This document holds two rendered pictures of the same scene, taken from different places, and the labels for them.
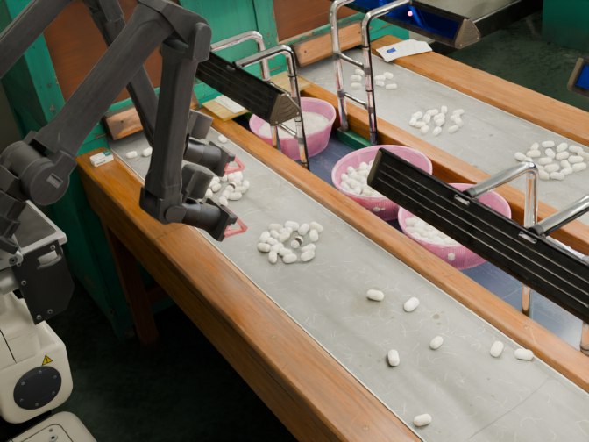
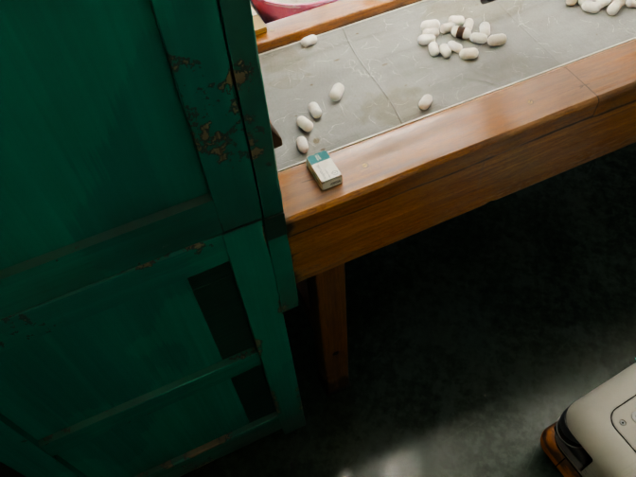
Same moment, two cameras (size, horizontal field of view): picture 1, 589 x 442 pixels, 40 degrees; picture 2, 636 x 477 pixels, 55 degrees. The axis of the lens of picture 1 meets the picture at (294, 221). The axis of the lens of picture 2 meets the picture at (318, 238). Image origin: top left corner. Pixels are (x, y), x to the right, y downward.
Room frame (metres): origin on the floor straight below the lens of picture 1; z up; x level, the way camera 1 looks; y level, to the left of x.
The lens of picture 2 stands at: (2.07, 1.18, 1.49)
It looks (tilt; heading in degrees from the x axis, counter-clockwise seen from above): 54 degrees down; 278
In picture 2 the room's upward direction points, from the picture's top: 5 degrees counter-clockwise
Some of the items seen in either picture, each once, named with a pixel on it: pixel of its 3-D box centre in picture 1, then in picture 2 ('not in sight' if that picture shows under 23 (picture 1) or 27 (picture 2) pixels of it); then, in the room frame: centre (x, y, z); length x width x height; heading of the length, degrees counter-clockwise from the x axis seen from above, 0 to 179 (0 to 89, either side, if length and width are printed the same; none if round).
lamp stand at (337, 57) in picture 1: (376, 73); not in sight; (2.16, -0.30, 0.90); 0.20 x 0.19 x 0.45; 28
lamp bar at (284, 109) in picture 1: (221, 69); not in sight; (1.94, 0.12, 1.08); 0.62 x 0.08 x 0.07; 28
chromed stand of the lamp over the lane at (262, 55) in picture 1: (259, 121); not in sight; (1.98, 0.05, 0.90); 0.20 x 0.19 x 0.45; 28
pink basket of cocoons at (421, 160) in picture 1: (382, 185); not in sight; (1.84, -0.25, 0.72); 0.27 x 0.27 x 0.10
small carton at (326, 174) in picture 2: (102, 158); (324, 169); (2.14, 0.54, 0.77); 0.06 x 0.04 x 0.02; 118
